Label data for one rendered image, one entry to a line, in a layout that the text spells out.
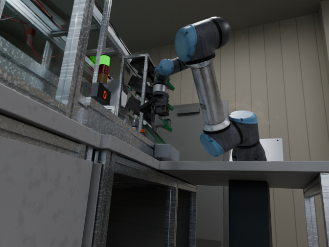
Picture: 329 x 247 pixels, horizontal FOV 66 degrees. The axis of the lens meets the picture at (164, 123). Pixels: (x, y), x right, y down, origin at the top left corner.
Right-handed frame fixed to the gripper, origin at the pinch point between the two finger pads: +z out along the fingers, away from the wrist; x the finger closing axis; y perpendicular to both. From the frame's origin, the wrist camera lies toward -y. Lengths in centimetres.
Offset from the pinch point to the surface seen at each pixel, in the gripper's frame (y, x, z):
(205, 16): 5, 196, -229
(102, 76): -21.4, -21.3, -21.6
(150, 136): -8.7, 21.3, -1.4
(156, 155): 8.5, -18.9, 16.6
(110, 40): -63, 53, -98
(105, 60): -20.8, -20.9, -31.0
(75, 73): 11, -84, 11
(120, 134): 7, -54, 16
